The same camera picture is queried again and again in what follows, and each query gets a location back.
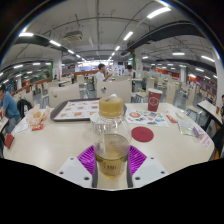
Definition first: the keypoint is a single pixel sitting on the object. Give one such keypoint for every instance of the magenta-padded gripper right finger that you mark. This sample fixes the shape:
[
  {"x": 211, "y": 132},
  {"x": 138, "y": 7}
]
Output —
[{"x": 150, "y": 171}]

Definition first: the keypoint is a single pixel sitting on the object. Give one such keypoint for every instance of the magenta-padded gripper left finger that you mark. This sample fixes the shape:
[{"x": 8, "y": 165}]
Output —
[{"x": 75, "y": 171}]

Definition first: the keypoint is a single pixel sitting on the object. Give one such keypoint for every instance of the clear bottle with tan cap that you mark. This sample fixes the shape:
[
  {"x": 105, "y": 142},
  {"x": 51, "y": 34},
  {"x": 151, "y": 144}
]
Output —
[{"x": 111, "y": 156}]

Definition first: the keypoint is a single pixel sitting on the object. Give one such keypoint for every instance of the flat round red coaster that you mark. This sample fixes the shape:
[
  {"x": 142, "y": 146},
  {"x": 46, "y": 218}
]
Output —
[{"x": 142, "y": 134}]

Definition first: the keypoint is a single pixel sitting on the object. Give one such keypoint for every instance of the colourful sticker sheet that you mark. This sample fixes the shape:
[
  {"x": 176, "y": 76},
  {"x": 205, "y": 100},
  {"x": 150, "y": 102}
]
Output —
[{"x": 146, "y": 118}]

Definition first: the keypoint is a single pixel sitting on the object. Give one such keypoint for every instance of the red sauce packet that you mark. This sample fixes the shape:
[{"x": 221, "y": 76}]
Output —
[{"x": 171, "y": 118}]

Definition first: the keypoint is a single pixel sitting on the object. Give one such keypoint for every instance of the clear plastic bag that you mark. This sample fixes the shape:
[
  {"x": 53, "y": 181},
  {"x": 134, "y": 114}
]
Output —
[{"x": 187, "y": 128}]

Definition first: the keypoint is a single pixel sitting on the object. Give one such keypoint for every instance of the printed paper tray liner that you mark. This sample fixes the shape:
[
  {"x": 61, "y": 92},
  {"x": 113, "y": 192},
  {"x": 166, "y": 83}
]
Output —
[{"x": 78, "y": 110}]

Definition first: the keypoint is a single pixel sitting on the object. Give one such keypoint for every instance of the white printed paper slip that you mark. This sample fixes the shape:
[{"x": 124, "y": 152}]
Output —
[{"x": 205, "y": 140}]

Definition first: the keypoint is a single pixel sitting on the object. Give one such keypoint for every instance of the white sauce packet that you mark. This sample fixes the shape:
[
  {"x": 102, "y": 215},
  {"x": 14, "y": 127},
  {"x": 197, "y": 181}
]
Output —
[{"x": 179, "y": 115}]

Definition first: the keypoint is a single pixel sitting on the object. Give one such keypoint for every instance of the paper food wrapper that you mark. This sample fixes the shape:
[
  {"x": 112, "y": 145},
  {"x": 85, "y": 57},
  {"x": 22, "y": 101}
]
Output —
[{"x": 37, "y": 116}]

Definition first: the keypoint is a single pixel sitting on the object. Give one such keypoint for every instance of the red paper cup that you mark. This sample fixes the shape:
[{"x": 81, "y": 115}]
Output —
[{"x": 154, "y": 100}]

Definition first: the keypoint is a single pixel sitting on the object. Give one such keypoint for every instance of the small red box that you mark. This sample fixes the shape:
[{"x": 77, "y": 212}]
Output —
[{"x": 8, "y": 140}]

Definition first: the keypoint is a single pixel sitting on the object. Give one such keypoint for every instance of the beige dining chair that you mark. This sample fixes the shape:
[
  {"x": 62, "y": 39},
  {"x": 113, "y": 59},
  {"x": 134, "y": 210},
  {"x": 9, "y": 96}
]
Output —
[
  {"x": 63, "y": 94},
  {"x": 116, "y": 88}
]

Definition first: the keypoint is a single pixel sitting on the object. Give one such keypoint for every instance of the black backpack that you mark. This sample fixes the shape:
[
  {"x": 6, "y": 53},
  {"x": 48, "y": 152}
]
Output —
[{"x": 24, "y": 107}]

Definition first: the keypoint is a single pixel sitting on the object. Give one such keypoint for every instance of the group of beige chairs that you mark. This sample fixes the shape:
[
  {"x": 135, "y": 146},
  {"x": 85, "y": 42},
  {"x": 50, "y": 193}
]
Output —
[{"x": 170, "y": 91}]

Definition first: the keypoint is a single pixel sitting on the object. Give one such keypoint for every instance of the crumpled white napkin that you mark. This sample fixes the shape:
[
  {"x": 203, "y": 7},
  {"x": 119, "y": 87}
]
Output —
[{"x": 111, "y": 96}]

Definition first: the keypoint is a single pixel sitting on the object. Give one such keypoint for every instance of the beige cafeteria table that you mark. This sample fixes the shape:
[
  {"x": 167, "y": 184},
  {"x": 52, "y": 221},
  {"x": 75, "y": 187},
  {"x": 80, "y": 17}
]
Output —
[{"x": 209, "y": 109}]

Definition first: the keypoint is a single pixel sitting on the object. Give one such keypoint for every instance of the ceiling air conditioner unit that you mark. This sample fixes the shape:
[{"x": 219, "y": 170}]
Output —
[{"x": 73, "y": 36}]

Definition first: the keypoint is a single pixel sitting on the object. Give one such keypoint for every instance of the ceiling lights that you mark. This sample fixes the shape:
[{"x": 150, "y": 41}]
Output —
[{"x": 128, "y": 35}]

